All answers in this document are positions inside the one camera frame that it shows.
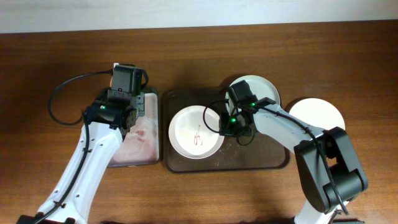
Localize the pale green plate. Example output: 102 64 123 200
230 75 281 106

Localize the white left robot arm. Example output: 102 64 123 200
17 89 145 224

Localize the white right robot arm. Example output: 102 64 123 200
219 96 369 223

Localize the pink plate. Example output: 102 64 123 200
169 105 224 159

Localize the black soapy water tray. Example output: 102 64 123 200
108 87 160 168

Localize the black cable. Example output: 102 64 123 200
47 68 114 126
202 98 257 147

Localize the cream white plate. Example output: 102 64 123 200
289 98 346 130

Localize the left black cable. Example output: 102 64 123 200
47 68 114 126

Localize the right black cable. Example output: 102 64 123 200
202 98 257 147

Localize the dark brown serving tray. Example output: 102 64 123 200
162 88 290 174

